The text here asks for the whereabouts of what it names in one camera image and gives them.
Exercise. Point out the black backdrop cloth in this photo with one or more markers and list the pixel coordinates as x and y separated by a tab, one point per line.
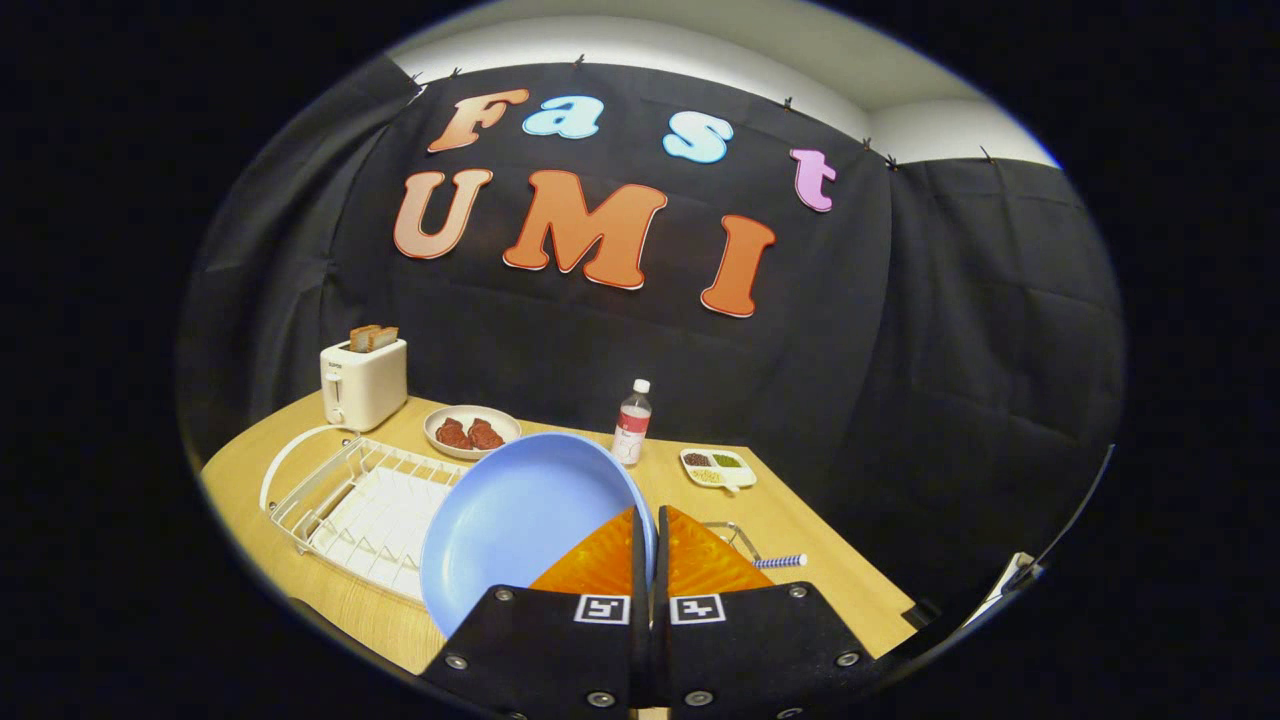
850	380

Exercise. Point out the thin grey pole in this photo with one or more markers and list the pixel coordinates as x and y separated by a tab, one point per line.
1070	510

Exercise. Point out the brown meat piece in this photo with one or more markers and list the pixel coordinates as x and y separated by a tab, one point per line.
486	435
452	433

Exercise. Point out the white round plate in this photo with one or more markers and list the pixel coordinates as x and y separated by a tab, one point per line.
472	410

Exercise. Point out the white board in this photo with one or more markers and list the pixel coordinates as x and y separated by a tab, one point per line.
1012	580

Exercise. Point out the blue plate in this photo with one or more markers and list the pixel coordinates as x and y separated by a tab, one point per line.
520	520

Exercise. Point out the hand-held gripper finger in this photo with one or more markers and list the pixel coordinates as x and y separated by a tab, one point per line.
641	570
662	570

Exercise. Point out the toast slice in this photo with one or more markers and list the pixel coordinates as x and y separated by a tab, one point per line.
386	337
362	338

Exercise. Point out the clear bottle red label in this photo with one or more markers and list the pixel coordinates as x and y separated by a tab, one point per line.
631	430

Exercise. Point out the cream toaster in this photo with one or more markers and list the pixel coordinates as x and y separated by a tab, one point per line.
365	385

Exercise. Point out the white divided dish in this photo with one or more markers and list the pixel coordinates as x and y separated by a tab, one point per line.
718	478

